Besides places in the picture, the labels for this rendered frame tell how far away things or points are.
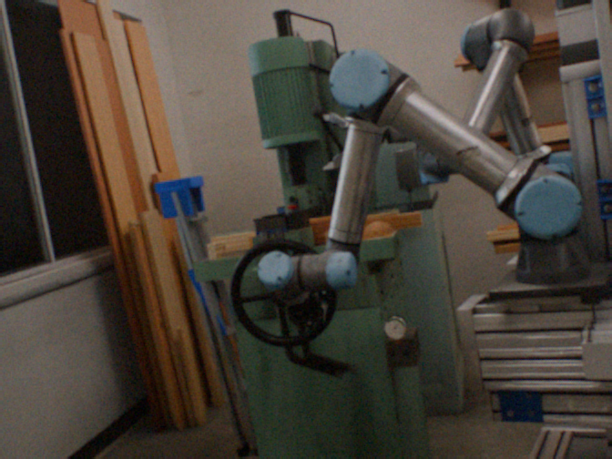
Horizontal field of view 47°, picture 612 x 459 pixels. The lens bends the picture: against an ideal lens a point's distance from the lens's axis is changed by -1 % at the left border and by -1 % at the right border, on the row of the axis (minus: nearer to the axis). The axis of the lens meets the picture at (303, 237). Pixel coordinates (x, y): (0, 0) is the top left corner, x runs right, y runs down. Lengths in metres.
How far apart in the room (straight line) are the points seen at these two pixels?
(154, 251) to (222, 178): 1.39
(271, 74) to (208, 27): 2.63
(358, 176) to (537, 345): 0.51
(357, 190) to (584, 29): 0.62
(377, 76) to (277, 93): 0.77
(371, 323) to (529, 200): 0.81
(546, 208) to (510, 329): 0.32
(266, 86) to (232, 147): 2.51
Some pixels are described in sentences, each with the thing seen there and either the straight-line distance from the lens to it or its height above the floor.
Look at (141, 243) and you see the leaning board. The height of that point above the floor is 0.90.
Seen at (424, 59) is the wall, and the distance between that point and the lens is 4.36.
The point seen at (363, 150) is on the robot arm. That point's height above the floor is 1.14.
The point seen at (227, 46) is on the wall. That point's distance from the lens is 4.63.
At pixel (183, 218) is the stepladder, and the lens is 2.84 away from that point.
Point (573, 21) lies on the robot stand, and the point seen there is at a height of 1.35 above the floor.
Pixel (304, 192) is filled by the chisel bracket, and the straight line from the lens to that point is 2.09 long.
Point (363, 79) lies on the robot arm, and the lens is 1.34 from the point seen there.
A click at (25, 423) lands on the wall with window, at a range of 2.97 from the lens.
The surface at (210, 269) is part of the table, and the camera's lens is 2.09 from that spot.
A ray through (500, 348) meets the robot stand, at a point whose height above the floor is 0.69.
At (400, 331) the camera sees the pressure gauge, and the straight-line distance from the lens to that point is 1.92.
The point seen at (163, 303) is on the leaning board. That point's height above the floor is 0.60.
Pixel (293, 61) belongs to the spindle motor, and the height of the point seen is 1.43.
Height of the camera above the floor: 1.13
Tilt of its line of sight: 6 degrees down
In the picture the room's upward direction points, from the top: 9 degrees counter-clockwise
